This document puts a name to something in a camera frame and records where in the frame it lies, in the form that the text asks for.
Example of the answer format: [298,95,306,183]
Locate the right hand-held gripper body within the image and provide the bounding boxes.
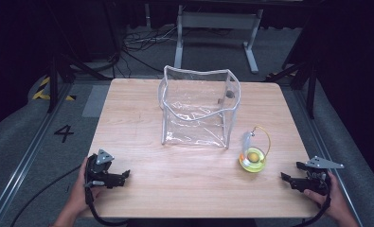
[296,155,345,196]

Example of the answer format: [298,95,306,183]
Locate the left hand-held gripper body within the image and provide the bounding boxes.
[84,148,126,190]

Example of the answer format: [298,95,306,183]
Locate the clear plastic bag white trim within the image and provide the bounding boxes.
[157,64,241,149]

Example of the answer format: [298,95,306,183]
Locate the person's right hand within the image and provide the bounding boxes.
[302,171,350,220]

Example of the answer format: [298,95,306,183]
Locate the person's left hand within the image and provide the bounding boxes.
[68,156,102,216]

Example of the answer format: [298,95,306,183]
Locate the black metal stand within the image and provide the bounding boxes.
[46,52,114,114]
[265,59,322,120]

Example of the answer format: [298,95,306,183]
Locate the yellow black floor tape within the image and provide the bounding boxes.
[31,76,77,102]

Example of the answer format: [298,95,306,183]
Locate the thick black right gripper cable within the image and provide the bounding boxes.
[299,178,332,227]

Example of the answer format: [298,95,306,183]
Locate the thick black gripper cable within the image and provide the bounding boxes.
[299,178,332,227]
[84,183,130,227]

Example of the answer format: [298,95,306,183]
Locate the thick black left gripper cable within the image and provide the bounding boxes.
[84,183,130,227]

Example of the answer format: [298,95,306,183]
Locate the metal floor rail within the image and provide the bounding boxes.
[293,88,363,227]
[0,82,73,227]

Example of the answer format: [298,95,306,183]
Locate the thin black cable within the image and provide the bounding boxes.
[9,164,83,227]

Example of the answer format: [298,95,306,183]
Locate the tangle of floor cables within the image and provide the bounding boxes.
[113,24,183,79]

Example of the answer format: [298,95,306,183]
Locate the grey metal table frame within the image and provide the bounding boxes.
[173,4,264,75]

